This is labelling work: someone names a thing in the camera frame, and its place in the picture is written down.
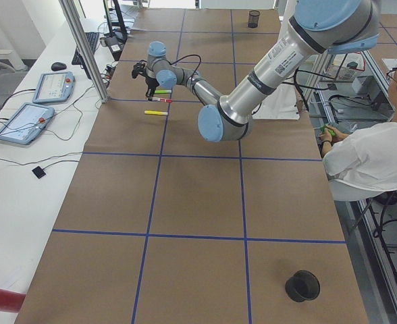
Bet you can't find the blue teach pendant near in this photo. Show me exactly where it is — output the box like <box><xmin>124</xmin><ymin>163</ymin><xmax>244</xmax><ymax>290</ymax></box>
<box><xmin>0</xmin><ymin>103</ymin><xmax>55</xmax><ymax>145</ymax></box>

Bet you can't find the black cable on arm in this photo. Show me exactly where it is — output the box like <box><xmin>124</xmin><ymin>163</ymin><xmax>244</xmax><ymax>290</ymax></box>
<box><xmin>169</xmin><ymin>53</ymin><xmax>202</xmax><ymax>80</ymax></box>

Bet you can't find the black mesh pen holder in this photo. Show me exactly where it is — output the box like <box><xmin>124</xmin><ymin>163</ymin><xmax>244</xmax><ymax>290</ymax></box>
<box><xmin>247</xmin><ymin>10</ymin><xmax>261</xmax><ymax>28</ymax></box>

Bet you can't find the red and white marker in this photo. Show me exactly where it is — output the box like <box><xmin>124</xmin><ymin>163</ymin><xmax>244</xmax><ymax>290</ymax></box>
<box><xmin>147</xmin><ymin>97</ymin><xmax>173</xmax><ymax>103</ymax></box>

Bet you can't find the yellow marker pen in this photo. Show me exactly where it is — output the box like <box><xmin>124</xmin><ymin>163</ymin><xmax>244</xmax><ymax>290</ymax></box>
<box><xmin>144</xmin><ymin>110</ymin><xmax>168</xmax><ymax>116</ymax></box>

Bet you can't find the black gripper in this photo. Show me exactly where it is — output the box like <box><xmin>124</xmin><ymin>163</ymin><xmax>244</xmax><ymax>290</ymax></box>
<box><xmin>132</xmin><ymin>60</ymin><xmax>158</xmax><ymax>100</ymax></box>

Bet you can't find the small black sensor puck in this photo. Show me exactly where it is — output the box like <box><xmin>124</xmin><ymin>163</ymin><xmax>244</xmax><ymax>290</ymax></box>
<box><xmin>32</xmin><ymin>166</ymin><xmax>46</xmax><ymax>179</ymax></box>

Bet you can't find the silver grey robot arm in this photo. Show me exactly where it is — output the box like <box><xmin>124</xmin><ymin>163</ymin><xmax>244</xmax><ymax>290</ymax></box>
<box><xmin>132</xmin><ymin>0</ymin><xmax>381</xmax><ymax>142</ymax></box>

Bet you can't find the green marker pen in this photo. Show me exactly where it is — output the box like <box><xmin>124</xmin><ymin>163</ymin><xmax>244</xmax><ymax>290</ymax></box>
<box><xmin>154</xmin><ymin>90</ymin><xmax>172</xmax><ymax>95</ymax></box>

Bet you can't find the black round cup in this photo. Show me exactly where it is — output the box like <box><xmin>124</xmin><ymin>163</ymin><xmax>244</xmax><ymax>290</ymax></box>
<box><xmin>285</xmin><ymin>270</ymin><xmax>321</xmax><ymax>302</ymax></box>

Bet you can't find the black computer mouse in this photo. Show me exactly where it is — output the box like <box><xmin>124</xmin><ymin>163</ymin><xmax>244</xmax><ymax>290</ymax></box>
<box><xmin>51</xmin><ymin>61</ymin><xmax>67</xmax><ymax>72</ymax></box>

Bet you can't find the person in white shirt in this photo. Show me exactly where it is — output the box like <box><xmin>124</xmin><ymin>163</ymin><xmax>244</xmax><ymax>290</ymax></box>
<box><xmin>318</xmin><ymin>45</ymin><xmax>397</xmax><ymax>203</ymax></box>

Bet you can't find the blue teach pendant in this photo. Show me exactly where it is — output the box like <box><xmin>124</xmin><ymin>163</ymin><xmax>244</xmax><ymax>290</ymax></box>
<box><xmin>32</xmin><ymin>71</ymin><xmax>75</xmax><ymax>104</ymax></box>
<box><xmin>0</xmin><ymin>103</ymin><xmax>55</xmax><ymax>145</ymax></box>

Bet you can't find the aluminium frame post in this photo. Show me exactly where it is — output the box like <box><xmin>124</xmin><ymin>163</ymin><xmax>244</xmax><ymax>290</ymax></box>
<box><xmin>59</xmin><ymin>0</ymin><xmax>108</xmax><ymax>103</ymax></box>

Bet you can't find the blue teach pendant far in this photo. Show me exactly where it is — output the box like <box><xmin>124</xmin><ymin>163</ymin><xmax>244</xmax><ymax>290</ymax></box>
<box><xmin>32</xmin><ymin>71</ymin><xmax>75</xmax><ymax>104</ymax></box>

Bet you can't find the black keyboard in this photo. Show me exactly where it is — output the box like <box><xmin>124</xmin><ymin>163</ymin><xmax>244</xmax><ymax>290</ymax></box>
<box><xmin>71</xmin><ymin>31</ymin><xmax>101</xmax><ymax>67</ymax></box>

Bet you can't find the red cylinder object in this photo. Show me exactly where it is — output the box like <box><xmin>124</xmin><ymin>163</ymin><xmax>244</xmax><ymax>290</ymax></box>
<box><xmin>0</xmin><ymin>289</ymin><xmax>26</xmax><ymax>313</ymax></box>

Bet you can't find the brown paper table cover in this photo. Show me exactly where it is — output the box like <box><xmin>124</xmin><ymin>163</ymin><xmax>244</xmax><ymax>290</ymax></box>
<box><xmin>17</xmin><ymin>9</ymin><xmax>368</xmax><ymax>323</ymax></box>

